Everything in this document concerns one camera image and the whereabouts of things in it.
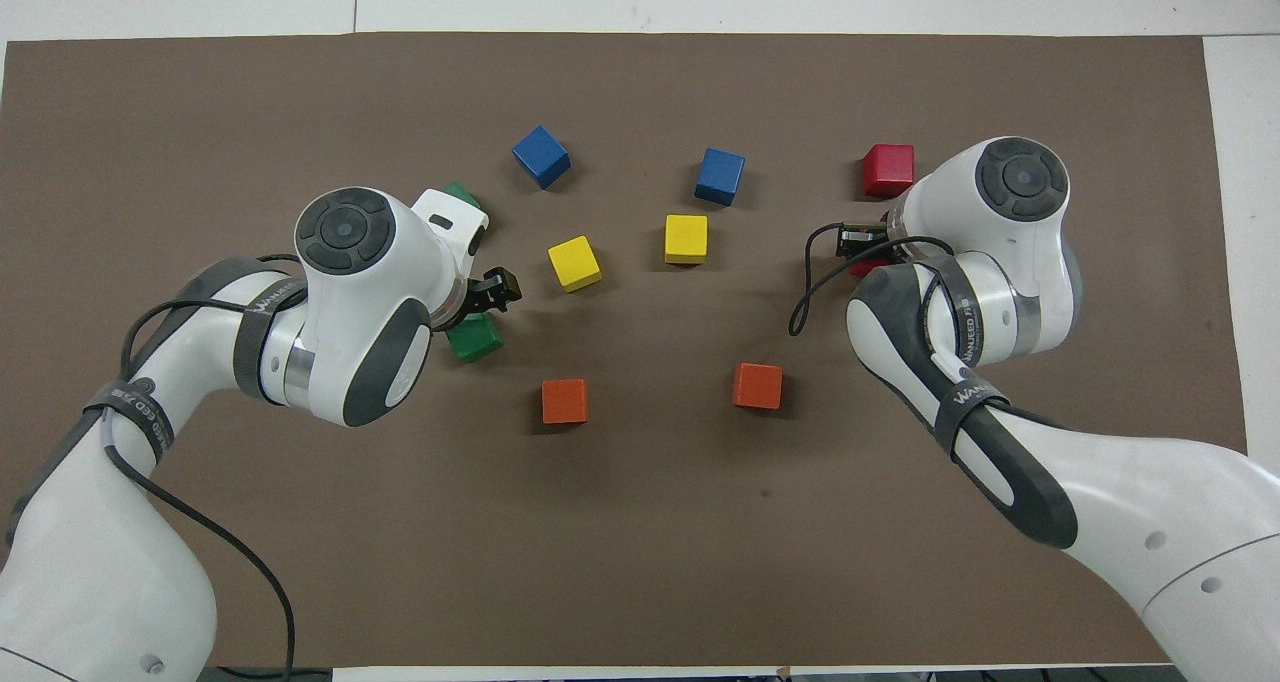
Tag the orange wooden cube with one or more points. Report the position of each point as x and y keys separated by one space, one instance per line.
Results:
x=565 y=400
x=757 y=384

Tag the brown table mat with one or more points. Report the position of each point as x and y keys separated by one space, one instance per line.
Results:
x=640 y=542

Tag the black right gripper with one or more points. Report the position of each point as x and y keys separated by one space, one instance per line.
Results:
x=880 y=241

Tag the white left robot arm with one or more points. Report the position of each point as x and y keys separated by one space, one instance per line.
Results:
x=350 y=302

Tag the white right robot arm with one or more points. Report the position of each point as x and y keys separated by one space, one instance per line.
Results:
x=1000 y=262

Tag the green wooden cube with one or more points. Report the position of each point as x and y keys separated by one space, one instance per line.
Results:
x=462 y=195
x=478 y=340

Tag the blue wooden cube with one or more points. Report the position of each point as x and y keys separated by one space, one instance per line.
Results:
x=541 y=155
x=720 y=175

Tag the red wooden cube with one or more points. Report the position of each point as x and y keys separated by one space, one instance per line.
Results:
x=889 y=169
x=866 y=266

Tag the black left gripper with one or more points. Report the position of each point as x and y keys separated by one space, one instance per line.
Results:
x=462 y=305

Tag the yellow wooden cube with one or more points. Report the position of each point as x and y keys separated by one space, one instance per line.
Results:
x=686 y=237
x=574 y=262

